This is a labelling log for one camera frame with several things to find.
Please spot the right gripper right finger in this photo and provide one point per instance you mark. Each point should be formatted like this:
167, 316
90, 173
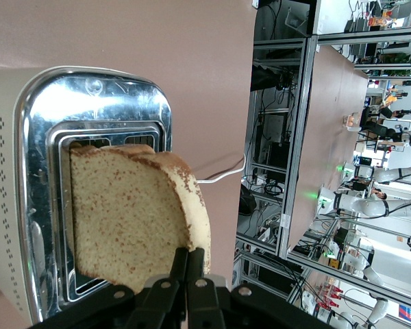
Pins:
226, 308

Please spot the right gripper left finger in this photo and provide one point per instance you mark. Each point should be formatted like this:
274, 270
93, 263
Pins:
150, 308

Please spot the slice of bread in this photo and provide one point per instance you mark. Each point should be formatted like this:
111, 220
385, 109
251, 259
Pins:
130, 212

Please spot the black computer box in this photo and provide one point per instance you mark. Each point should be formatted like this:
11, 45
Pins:
279, 154

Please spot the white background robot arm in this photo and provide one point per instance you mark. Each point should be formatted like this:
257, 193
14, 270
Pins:
363, 205
397, 174

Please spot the person in background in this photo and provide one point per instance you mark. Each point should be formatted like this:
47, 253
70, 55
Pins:
380, 195

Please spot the black office chair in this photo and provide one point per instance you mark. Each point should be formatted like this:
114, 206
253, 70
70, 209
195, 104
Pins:
375, 128

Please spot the chrome and cream toaster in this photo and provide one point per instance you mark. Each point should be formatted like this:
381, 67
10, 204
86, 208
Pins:
37, 171

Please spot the green potted plant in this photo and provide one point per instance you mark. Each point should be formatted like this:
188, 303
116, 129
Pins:
402, 63

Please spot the aluminium frame structure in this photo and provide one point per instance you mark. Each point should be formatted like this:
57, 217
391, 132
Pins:
296, 144

